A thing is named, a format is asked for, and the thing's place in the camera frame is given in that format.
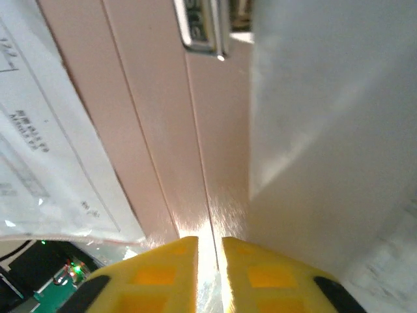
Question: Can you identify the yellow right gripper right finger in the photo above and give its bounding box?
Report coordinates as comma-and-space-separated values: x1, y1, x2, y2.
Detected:
222, 237, 368, 313

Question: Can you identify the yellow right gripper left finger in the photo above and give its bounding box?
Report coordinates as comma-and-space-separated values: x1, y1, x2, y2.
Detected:
57, 236, 199, 313

